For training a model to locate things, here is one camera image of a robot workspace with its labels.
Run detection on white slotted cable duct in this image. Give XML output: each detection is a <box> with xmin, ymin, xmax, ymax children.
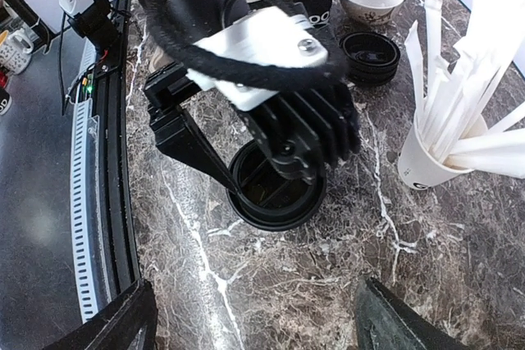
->
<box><xmin>68</xmin><ymin>43</ymin><xmax>98</xmax><ymax>323</ymax></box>

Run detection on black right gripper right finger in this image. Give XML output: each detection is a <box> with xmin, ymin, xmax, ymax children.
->
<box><xmin>355</xmin><ymin>277</ymin><xmax>466</xmax><ymax>350</ymax></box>

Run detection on black front rail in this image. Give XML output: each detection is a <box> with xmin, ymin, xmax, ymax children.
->
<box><xmin>93</xmin><ymin>0</ymin><xmax>140</xmax><ymax>299</ymax></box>

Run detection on bundle of wrapped straws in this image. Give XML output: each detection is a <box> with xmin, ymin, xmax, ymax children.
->
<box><xmin>404</xmin><ymin>0</ymin><xmax>524</xmax><ymax>179</ymax></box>

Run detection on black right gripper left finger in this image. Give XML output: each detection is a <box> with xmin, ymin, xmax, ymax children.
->
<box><xmin>46</xmin><ymin>279</ymin><xmax>158</xmax><ymax>349</ymax></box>

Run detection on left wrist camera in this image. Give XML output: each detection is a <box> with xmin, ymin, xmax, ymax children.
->
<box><xmin>188</xmin><ymin>3</ymin><xmax>361</xmax><ymax>173</ymax></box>

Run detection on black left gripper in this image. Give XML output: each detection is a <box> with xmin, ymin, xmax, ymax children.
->
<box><xmin>139</xmin><ymin>0</ymin><xmax>320</xmax><ymax>193</ymax></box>

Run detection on white cup holding straws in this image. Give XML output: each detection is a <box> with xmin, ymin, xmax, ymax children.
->
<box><xmin>397</xmin><ymin>116</ymin><xmax>473</xmax><ymax>190</ymax></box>

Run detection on stack of black lids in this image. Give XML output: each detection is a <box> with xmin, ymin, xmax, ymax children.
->
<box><xmin>339</xmin><ymin>32</ymin><xmax>400</xmax><ymax>88</ymax></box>

